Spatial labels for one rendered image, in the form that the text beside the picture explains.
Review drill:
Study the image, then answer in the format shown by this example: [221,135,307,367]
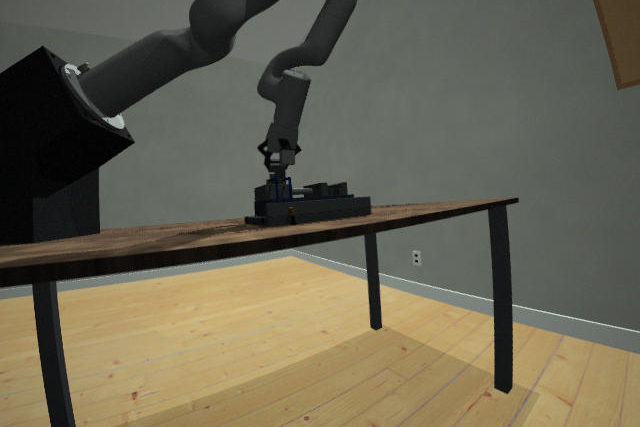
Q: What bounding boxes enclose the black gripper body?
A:
[265,121,299,153]

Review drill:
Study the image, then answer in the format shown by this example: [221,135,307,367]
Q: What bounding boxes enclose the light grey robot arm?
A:
[61,0,357,131]

